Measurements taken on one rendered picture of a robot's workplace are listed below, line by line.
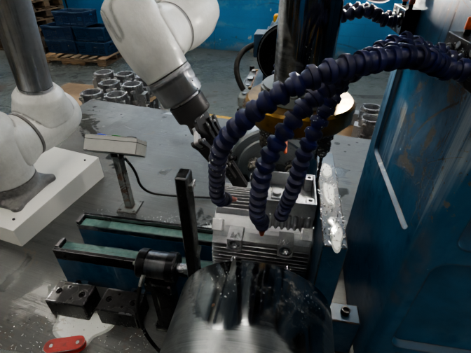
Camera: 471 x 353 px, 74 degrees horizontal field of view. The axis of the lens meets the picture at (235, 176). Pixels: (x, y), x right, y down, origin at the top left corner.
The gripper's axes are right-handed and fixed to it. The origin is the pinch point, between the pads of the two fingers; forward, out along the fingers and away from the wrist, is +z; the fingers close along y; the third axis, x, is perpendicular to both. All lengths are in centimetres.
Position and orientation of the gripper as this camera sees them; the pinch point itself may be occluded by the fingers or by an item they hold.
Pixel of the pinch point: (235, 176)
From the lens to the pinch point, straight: 71.3
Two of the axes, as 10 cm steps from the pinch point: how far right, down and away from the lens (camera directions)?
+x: -8.5, 3.3, 4.1
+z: 5.0, 7.6, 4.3
